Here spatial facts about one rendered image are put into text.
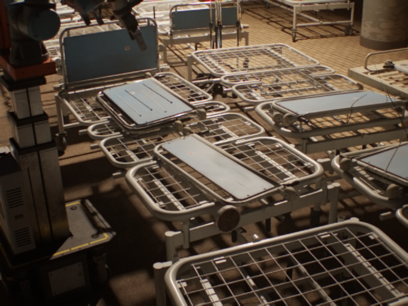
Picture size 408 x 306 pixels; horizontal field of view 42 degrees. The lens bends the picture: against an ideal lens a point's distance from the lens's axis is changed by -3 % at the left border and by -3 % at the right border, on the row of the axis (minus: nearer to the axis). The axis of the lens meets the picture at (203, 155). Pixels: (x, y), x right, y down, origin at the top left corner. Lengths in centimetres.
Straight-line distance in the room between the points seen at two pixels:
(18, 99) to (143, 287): 108
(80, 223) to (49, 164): 41
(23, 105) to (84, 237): 69
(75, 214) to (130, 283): 44
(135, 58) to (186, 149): 147
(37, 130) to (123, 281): 88
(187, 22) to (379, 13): 255
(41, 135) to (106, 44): 173
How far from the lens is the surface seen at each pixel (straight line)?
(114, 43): 404
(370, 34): 706
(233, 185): 246
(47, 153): 244
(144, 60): 415
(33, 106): 238
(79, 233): 266
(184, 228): 228
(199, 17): 550
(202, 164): 264
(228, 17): 560
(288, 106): 328
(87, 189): 363
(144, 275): 280
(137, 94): 354
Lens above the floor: 170
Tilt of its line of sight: 25 degrees down
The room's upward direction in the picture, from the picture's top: 1 degrees counter-clockwise
